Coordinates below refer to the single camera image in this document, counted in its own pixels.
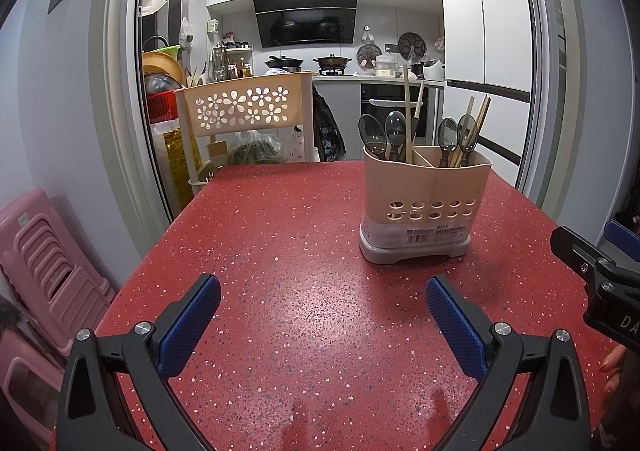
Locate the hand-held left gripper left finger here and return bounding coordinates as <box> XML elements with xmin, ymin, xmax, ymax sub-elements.
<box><xmin>56</xmin><ymin>273</ymin><xmax>223</xmax><ymax>451</ymax></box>

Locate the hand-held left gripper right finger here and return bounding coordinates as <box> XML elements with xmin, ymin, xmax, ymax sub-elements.
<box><xmin>426</xmin><ymin>274</ymin><xmax>593</xmax><ymax>451</ymax></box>

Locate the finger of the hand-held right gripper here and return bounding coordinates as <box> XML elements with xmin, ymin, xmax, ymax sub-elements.
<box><xmin>603</xmin><ymin>219</ymin><xmax>640</xmax><ymax>252</ymax></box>
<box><xmin>549</xmin><ymin>225</ymin><xmax>614</xmax><ymax>278</ymax></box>

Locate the beige plastic utensil holder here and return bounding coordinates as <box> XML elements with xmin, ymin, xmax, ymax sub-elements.
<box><xmin>358</xmin><ymin>146</ymin><xmax>493</xmax><ymax>265</ymax></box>

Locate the dark translucent spoon black handle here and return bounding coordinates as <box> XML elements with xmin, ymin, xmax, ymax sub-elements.
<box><xmin>456</xmin><ymin>114</ymin><xmax>478</xmax><ymax>166</ymax></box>

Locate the brown translucent spoon black handle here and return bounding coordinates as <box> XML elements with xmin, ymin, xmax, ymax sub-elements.
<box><xmin>385</xmin><ymin>111</ymin><xmax>407</xmax><ymax>162</ymax></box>
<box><xmin>437</xmin><ymin>117</ymin><xmax>459</xmax><ymax>168</ymax></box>
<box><xmin>358</xmin><ymin>114</ymin><xmax>389</xmax><ymax>156</ymax></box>

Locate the long wooden chopstick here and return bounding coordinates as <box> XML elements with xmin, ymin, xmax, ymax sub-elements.
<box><xmin>402</xmin><ymin>72</ymin><xmax>413</xmax><ymax>164</ymax></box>

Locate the person's right hand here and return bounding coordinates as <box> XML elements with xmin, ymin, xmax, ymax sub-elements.
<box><xmin>599</xmin><ymin>347</ymin><xmax>627</xmax><ymax>398</ymax></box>

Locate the pink plastic stool stack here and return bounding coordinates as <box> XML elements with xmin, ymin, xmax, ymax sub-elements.
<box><xmin>0</xmin><ymin>187</ymin><xmax>117</xmax><ymax>357</ymax></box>

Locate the yellow oil bottle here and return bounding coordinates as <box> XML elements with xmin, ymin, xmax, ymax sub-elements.
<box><xmin>162</xmin><ymin>128</ymin><xmax>202</xmax><ymax>198</ymax></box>

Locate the plastic bag of greens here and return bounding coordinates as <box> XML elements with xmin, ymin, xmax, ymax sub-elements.
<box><xmin>227</xmin><ymin>131</ymin><xmax>284</xmax><ymax>166</ymax></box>

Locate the red plastic basket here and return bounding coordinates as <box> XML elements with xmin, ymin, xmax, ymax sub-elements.
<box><xmin>145</xmin><ymin>92</ymin><xmax>179</xmax><ymax>124</ymax></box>

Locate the white refrigerator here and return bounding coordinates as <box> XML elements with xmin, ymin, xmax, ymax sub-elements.
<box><xmin>441</xmin><ymin>0</ymin><xmax>534</xmax><ymax>182</ymax></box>

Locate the beige flower pattern chair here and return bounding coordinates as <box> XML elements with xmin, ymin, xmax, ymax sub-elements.
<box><xmin>174</xmin><ymin>72</ymin><xmax>321</xmax><ymax>188</ymax></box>

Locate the black patterned bag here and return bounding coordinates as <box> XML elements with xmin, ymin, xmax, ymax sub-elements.
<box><xmin>312</xmin><ymin>88</ymin><xmax>347</xmax><ymax>162</ymax></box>

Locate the black built-in oven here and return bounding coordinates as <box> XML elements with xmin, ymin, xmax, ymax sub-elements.
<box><xmin>360</xmin><ymin>83</ymin><xmax>431</xmax><ymax>142</ymax></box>

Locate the metal bowl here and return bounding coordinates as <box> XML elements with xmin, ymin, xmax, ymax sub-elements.
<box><xmin>145</xmin><ymin>73</ymin><xmax>177</xmax><ymax>94</ymax></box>

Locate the orange round basin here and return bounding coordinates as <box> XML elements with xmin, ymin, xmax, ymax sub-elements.
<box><xmin>142</xmin><ymin>51</ymin><xmax>184</xmax><ymax>86</ymax></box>

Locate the large round dark trivet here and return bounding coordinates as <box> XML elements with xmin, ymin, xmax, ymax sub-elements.
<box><xmin>398</xmin><ymin>31</ymin><xmax>428</xmax><ymax>60</ymax></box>

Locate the spice rack with bottles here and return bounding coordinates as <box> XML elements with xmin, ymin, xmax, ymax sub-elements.
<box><xmin>211</xmin><ymin>43</ymin><xmax>254</xmax><ymax>80</ymax></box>

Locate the black wok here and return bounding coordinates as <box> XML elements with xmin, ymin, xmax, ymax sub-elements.
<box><xmin>265</xmin><ymin>55</ymin><xmax>305</xmax><ymax>71</ymax></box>

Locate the small round patterned trivet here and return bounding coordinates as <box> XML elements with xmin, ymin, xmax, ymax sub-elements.
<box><xmin>356</xmin><ymin>43</ymin><xmax>383</xmax><ymax>70</ymax></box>

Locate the dark cooking pot with lid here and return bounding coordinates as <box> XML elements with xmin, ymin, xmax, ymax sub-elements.
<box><xmin>313</xmin><ymin>53</ymin><xmax>353</xmax><ymax>70</ymax></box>

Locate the black range hood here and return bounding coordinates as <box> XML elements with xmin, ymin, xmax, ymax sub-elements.
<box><xmin>252</xmin><ymin>0</ymin><xmax>359</xmax><ymax>50</ymax></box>

